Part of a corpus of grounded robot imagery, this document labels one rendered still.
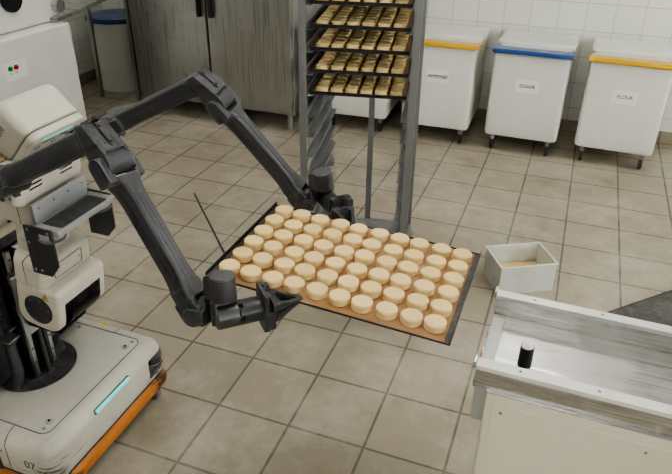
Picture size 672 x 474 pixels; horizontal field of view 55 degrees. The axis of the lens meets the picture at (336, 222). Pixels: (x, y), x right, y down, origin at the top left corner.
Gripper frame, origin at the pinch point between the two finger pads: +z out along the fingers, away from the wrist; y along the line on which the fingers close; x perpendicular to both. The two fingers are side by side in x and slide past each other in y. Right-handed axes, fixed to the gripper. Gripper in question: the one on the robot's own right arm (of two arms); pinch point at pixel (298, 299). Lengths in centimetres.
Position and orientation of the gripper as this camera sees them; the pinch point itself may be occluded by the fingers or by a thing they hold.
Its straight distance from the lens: 152.5
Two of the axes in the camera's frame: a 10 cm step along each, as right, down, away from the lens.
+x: -4.1, -4.6, 7.9
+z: 9.1, -1.7, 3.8
